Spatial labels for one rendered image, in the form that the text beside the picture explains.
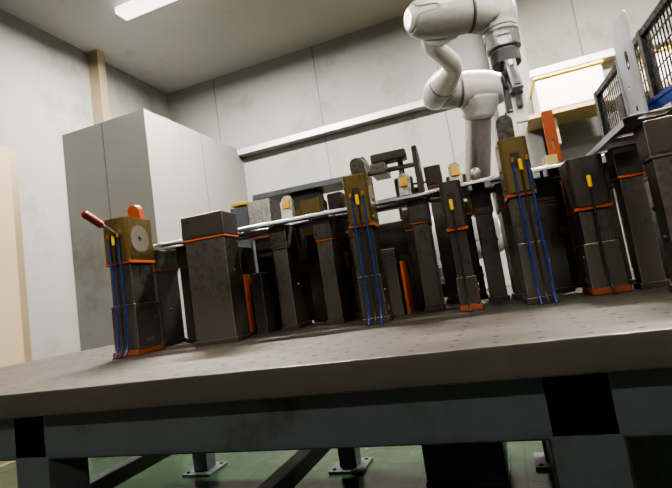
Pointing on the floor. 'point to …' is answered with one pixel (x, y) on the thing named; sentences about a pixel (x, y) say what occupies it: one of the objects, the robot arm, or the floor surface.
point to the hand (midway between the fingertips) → (519, 126)
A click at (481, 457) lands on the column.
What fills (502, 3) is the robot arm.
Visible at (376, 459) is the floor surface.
